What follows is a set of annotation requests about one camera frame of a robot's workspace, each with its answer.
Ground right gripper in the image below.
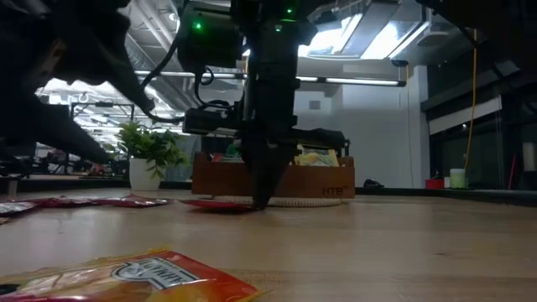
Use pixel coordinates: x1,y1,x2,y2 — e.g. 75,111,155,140
241,62,301,209

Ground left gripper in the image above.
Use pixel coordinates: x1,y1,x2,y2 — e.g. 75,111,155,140
0,0,155,164

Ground wooden tea organizer box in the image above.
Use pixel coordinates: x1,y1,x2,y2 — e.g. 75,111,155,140
191,151,357,200

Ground orange mango tea packet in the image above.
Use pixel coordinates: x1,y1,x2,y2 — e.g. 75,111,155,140
0,247,263,302

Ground yellow packets in box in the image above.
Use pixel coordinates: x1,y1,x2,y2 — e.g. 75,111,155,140
295,128,349,165

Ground round woven placemat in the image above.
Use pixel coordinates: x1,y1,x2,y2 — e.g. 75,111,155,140
211,195,343,208

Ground green plant in white pot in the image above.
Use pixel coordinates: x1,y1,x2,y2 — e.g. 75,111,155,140
112,120,190,192

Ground long linear ceiling light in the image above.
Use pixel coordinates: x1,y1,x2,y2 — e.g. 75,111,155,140
133,70,407,87

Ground pale green container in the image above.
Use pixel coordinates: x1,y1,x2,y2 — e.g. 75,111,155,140
449,168,467,190

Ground black metal station frame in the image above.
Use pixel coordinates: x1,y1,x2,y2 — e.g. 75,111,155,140
69,102,135,175

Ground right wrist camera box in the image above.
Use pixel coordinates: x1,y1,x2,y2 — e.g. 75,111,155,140
182,107,237,138

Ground black camera cable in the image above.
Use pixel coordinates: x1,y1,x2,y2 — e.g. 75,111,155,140
139,37,236,125

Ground yellow extension cord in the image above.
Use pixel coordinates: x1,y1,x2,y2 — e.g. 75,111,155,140
462,29,480,171

